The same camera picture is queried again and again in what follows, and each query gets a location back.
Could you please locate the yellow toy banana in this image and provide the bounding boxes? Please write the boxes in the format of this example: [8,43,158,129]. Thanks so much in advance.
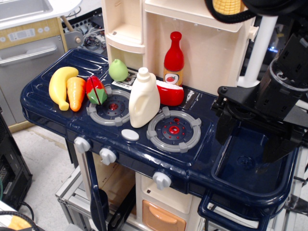
[49,66,78,111]

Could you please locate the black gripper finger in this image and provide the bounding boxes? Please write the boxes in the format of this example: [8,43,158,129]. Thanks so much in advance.
[216,113,238,145]
[262,136,299,163]

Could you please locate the navy oven door handle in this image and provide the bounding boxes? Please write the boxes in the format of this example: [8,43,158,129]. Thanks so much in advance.
[85,151,107,231]

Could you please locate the red green toy pepper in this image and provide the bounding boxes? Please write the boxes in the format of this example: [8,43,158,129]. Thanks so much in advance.
[86,76,108,105]

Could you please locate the grey right stove knob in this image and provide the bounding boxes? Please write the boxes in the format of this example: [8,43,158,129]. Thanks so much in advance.
[153,172,171,190]

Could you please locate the grey stove burner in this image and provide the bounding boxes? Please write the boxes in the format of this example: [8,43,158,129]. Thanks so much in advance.
[87,86,130,127]
[146,107,202,153]

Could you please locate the orange toy carrot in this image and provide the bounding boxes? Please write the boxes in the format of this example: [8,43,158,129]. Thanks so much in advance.
[67,77,86,112]

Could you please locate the red ketchup bottle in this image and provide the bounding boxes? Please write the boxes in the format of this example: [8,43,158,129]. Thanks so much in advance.
[163,31,184,86]

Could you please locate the grey left stove burner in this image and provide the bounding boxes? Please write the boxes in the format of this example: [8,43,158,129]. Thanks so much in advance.
[87,86,130,127]

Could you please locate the grey stove knob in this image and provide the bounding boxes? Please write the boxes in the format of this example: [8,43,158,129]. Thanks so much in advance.
[99,148,117,166]
[74,137,91,153]
[153,172,171,190]

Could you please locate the yellow toy corn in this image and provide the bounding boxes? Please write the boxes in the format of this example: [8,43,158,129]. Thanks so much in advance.
[212,0,242,15]

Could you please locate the orange toy drawer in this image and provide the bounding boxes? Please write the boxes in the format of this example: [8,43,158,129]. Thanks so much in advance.
[142,200,186,231]

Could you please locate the white toy faucet pipe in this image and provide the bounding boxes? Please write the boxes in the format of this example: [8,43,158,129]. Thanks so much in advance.
[238,16,278,88]

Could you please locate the grey oval button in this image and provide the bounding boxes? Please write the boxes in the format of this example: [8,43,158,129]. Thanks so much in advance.
[121,129,140,141]

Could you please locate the wooden toy dishwasher cabinet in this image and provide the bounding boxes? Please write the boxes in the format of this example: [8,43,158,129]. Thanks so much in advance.
[0,0,81,127]

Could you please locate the black computer case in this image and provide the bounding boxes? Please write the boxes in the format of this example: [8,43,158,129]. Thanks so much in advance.
[0,116,32,210]

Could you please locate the green toy pear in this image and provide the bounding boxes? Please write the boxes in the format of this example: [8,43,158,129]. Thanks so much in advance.
[109,59,128,82]

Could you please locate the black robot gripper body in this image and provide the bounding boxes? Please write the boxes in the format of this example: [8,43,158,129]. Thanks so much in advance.
[212,86,305,147]

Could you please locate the aluminium frame stand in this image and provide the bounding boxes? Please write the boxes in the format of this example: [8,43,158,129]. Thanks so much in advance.
[55,167,96,231]

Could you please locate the grey left stove knob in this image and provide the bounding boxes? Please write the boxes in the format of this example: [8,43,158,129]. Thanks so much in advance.
[74,137,91,153]

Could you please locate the cream toy kitchen shelf unit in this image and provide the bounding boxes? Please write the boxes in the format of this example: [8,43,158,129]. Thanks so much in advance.
[102,0,257,94]

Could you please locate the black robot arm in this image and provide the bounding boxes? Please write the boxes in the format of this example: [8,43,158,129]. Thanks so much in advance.
[205,0,308,163]

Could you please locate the grey middle stove knob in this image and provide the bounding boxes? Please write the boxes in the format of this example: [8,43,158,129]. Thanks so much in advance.
[99,148,117,166]

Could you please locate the red cheese wedge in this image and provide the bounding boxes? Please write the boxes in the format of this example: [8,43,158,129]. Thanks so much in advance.
[156,80,184,106]

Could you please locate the navy toy kitchen counter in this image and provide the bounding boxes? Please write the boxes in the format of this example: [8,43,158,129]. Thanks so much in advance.
[21,49,297,219]

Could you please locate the navy towel rail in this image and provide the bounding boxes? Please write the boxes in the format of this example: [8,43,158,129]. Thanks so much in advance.
[198,191,272,231]

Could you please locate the grey right stove burner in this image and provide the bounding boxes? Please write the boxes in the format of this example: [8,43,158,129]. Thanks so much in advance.
[146,107,202,153]

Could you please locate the white detergent bottle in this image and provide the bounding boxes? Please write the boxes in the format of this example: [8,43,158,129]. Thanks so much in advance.
[128,67,160,128]

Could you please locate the navy toy sink basin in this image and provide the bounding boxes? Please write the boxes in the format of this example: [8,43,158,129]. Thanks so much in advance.
[211,124,298,197]

